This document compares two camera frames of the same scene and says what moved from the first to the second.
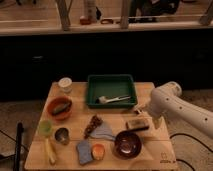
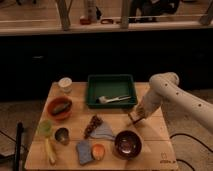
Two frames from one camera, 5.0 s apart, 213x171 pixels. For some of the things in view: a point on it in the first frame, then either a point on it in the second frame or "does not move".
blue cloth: (84, 148) does not move
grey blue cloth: (103, 131) does not move
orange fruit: (98, 151) does not move
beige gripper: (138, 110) -> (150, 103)
